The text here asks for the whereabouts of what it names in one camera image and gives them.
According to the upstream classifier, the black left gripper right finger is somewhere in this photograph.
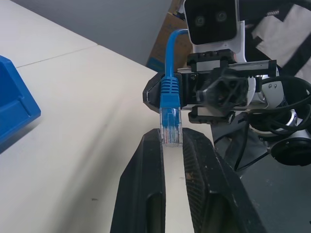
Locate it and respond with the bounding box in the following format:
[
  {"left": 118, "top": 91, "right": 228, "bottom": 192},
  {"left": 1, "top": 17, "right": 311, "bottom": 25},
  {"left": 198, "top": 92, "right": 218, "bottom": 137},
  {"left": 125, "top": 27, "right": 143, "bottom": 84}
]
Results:
[{"left": 182, "top": 127, "right": 268, "bottom": 233}]

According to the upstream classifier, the blue plastic bin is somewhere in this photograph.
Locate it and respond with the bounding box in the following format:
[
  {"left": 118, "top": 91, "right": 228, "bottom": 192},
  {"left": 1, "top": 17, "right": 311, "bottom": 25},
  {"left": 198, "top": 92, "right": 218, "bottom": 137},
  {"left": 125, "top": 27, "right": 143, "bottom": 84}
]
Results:
[{"left": 0, "top": 55, "right": 42, "bottom": 155}]

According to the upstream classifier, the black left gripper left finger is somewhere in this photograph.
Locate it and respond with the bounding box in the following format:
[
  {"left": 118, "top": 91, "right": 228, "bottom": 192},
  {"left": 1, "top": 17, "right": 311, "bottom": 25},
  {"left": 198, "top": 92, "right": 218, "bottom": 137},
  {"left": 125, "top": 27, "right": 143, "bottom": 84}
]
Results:
[{"left": 110, "top": 128, "right": 167, "bottom": 233}]

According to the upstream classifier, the blue ethernet cable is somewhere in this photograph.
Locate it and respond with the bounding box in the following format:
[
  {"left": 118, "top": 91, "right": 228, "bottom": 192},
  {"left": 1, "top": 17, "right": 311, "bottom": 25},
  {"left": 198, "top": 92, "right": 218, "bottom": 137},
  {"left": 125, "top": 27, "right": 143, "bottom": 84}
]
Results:
[{"left": 158, "top": 29, "right": 189, "bottom": 148}]

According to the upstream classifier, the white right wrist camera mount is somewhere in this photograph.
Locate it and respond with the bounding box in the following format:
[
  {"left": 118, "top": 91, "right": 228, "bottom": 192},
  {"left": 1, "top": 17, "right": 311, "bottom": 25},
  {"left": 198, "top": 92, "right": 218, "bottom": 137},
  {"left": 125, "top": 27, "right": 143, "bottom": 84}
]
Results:
[{"left": 182, "top": 0, "right": 289, "bottom": 110}]

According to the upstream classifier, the brown cardboard box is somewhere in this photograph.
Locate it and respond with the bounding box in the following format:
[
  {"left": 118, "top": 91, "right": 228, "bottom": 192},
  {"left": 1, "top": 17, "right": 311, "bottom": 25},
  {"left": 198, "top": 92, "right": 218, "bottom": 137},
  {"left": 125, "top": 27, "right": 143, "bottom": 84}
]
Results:
[{"left": 145, "top": 0, "right": 194, "bottom": 73}]

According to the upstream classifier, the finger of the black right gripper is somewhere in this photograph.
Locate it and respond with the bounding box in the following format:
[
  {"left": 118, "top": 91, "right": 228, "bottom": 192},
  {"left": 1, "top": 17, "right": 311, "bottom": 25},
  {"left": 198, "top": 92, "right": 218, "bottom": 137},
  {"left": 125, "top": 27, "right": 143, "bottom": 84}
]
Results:
[
  {"left": 195, "top": 67, "right": 250, "bottom": 110},
  {"left": 142, "top": 72, "right": 183, "bottom": 113}
]

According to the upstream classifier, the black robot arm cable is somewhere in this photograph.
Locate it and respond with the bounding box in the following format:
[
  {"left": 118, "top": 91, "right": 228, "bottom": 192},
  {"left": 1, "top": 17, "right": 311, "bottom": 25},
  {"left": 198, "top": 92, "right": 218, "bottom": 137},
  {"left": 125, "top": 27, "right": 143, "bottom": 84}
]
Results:
[{"left": 213, "top": 75, "right": 311, "bottom": 172}]

